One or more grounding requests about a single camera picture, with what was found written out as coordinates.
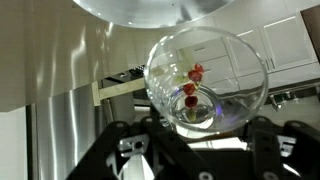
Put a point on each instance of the clear glass cup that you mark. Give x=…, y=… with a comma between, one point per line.
x=234, y=84

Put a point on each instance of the white ceramic bowl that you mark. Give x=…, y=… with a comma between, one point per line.
x=151, y=14

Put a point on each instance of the stainless steel refrigerator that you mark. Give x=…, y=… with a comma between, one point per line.
x=60, y=130

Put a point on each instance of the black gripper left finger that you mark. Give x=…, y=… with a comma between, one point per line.
x=169, y=157

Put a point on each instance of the nuts and dried fruit mix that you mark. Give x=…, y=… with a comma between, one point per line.
x=186, y=99

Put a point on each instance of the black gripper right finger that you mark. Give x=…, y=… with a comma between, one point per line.
x=287, y=152

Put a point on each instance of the cream wooden chair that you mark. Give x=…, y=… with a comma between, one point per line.
x=103, y=93

